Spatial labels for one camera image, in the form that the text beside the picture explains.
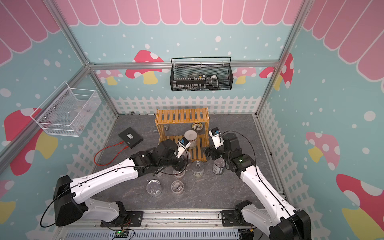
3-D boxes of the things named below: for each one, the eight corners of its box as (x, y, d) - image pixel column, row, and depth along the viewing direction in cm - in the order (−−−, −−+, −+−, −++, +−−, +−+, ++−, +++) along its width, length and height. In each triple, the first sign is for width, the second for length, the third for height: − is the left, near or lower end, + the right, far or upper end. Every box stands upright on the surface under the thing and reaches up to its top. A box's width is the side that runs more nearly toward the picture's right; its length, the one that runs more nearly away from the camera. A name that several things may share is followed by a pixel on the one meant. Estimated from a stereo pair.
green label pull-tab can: (191, 177, 89) (191, 172, 83) (192, 166, 94) (191, 160, 88) (204, 177, 89) (204, 172, 83) (204, 166, 94) (204, 160, 88)
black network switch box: (119, 136, 109) (118, 134, 107) (131, 128, 114) (129, 126, 112) (131, 148, 103) (130, 146, 101) (143, 139, 108) (142, 137, 106)
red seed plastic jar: (171, 195, 83) (170, 192, 79) (173, 183, 87) (171, 180, 83) (183, 195, 83) (182, 192, 79) (184, 183, 87) (183, 180, 83)
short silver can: (147, 197, 83) (144, 193, 78) (150, 183, 88) (147, 179, 83) (161, 197, 83) (159, 193, 78) (163, 183, 88) (161, 179, 83)
